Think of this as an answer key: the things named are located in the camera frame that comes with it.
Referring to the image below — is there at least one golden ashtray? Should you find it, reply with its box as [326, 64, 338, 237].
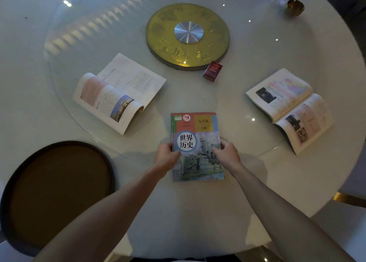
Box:
[284, 0, 305, 17]

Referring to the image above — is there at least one white chair with gold trim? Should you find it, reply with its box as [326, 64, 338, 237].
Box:
[259, 189, 366, 262]

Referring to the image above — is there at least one round golden turntable base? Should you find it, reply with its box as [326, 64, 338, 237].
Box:
[145, 3, 230, 71]

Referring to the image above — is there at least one open textbook with map page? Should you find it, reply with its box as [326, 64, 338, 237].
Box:
[245, 68, 335, 156]

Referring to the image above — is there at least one person's right forearm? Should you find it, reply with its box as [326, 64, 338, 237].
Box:
[229, 165, 357, 262]

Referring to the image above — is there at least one round glass turntable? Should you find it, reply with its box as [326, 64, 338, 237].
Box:
[43, 0, 324, 158]

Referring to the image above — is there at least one person's left hand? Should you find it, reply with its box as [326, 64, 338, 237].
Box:
[155, 142, 181, 178]

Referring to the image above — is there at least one person's right hand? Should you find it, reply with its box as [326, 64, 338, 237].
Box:
[212, 139, 242, 177]

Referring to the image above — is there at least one open textbook with curled page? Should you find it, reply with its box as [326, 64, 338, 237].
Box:
[73, 53, 167, 135]

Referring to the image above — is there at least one person's left forearm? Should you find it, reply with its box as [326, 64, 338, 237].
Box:
[32, 166, 167, 262]

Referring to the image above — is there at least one small red box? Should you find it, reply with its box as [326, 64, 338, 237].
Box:
[203, 61, 223, 83]

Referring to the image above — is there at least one round brown tray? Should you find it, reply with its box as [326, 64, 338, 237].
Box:
[0, 140, 115, 257]

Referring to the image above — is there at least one textbook with ship cover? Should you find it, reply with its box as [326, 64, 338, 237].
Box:
[171, 112, 225, 182]

